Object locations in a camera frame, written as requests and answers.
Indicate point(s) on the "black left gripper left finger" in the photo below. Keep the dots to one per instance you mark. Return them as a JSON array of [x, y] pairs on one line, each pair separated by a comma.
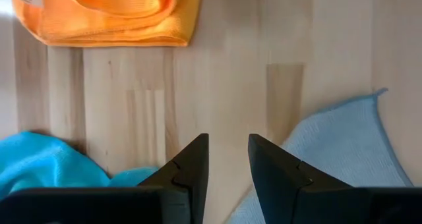
[[191, 171]]

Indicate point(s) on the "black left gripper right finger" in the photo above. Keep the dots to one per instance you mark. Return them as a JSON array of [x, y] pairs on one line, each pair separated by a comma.
[[283, 184]]

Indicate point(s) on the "gray microfiber towel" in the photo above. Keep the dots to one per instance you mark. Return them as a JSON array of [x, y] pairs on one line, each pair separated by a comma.
[[346, 145]]

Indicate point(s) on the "cyan microfiber towel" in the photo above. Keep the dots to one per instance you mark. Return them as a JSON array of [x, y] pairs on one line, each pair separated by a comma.
[[39, 161]]

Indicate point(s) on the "orange microfiber towel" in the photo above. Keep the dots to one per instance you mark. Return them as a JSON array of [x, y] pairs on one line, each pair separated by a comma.
[[115, 29]]

